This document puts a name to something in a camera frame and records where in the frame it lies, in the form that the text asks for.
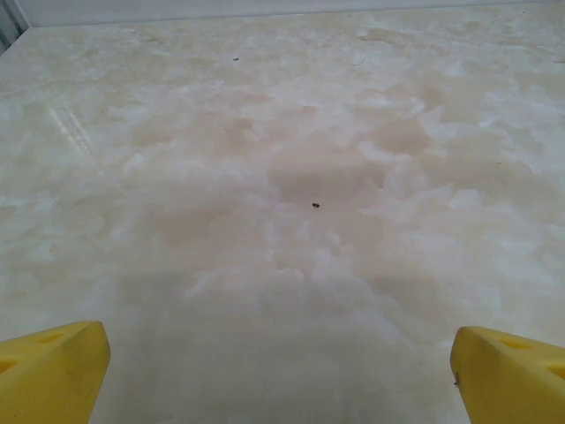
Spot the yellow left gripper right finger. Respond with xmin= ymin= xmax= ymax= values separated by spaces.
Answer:
xmin=449 ymin=326 xmax=565 ymax=424

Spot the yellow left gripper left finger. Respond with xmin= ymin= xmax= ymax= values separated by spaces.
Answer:
xmin=0 ymin=321 xmax=111 ymax=424

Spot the aluminium left side beam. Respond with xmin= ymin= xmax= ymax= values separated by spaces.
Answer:
xmin=0 ymin=0 xmax=33 ymax=57

